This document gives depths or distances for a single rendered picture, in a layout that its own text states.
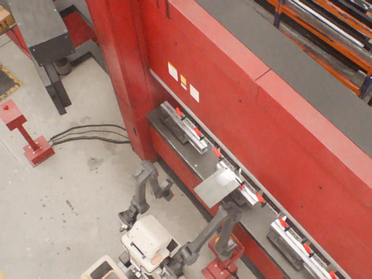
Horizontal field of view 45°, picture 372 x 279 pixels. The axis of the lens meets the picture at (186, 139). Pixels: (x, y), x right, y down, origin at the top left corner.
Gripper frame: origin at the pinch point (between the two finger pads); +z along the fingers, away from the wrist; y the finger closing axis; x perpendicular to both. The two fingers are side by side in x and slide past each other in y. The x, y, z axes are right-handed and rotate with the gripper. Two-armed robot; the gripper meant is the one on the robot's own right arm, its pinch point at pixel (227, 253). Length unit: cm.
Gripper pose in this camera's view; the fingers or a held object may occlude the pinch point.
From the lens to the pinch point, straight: 321.8
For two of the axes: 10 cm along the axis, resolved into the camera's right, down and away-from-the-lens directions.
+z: 2.2, 3.0, 9.3
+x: -6.3, -6.8, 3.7
